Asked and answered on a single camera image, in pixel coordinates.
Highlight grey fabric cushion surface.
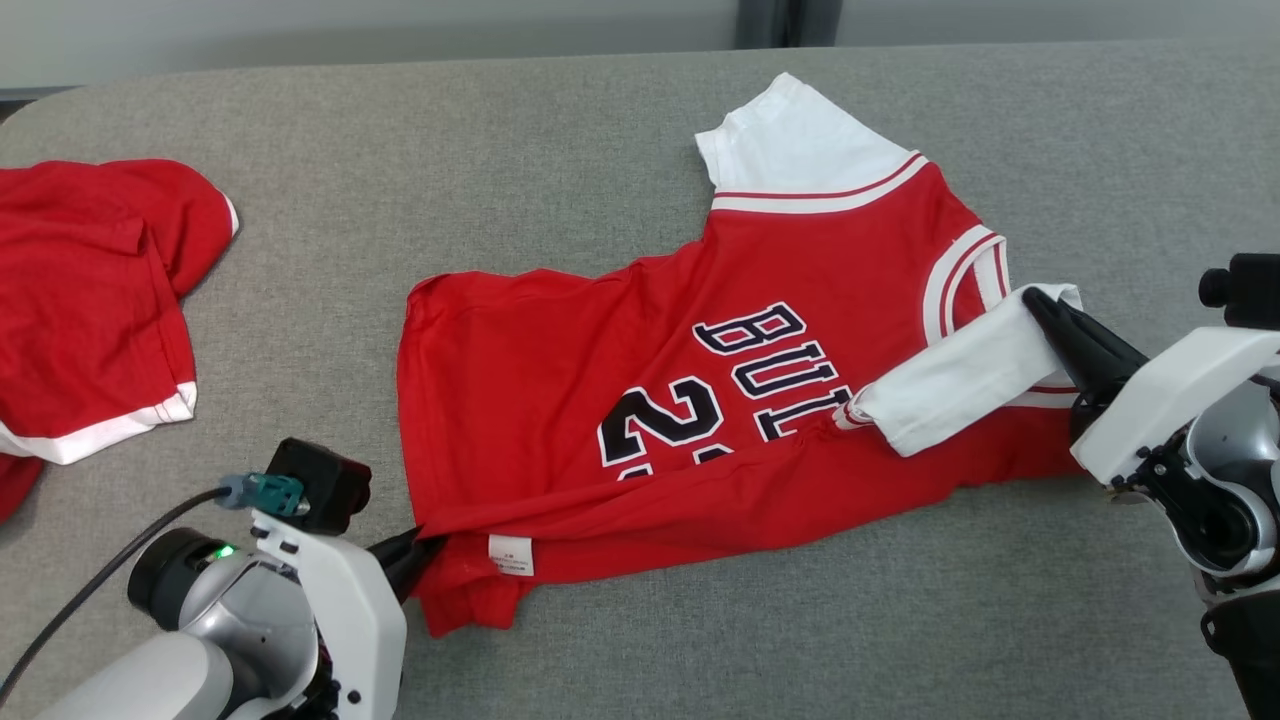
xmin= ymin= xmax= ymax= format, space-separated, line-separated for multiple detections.
xmin=0 ymin=40 xmax=1280 ymax=720

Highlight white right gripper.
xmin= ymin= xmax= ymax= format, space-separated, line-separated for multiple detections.
xmin=1022 ymin=288 xmax=1280 ymax=491

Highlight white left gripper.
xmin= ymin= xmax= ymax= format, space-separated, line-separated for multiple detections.
xmin=250 ymin=508 xmax=448 ymax=720

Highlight red white basketball jersey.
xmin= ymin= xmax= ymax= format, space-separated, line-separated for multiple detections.
xmin=396 ymin=72 xmax=1091 ymax=639

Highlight grey partition post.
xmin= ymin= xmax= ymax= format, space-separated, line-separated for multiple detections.
xmin=735 ymin=0 xmax=843 ymax=49

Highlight red shorts with white band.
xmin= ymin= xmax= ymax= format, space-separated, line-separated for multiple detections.
xmin=0 ymin=158 xmax=241 ymax=523

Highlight teal left camera connector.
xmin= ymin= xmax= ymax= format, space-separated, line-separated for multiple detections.
xmin=217 ymin=472 xmax=307 ymax=519

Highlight black left camera cable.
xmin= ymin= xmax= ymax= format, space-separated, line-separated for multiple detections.
xmin=0 ymin=486 xmax=233 ymax=703

